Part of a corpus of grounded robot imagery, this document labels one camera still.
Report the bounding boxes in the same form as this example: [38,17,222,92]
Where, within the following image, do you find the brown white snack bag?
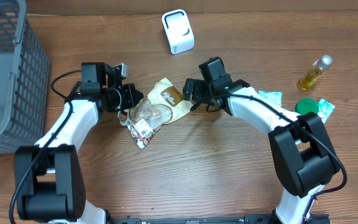
[117,78,193,149]

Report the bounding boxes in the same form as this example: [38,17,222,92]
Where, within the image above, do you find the teal wet wipes packet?
[259,90,282,108]

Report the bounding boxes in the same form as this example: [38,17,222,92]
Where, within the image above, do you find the green white Knorr jar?
[294,98,319,115]

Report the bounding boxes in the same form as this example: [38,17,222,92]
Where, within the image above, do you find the yellow Vim bottle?
[296,55,333,91]

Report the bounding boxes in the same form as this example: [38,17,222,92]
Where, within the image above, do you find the green tissue pack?
[318,98,335,123]

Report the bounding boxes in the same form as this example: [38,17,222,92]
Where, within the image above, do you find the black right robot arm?
[183,57,347,223]

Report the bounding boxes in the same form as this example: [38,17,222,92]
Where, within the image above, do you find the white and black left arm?
[9,62,144,223]

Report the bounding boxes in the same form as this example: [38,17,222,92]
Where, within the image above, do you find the white barcode scanner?
[162,9,195,55]

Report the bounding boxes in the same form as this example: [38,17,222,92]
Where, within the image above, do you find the grey plastic mesh basket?
[0,0,50,154]

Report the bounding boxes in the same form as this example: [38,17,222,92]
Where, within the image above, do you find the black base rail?
[104,213,332,224]

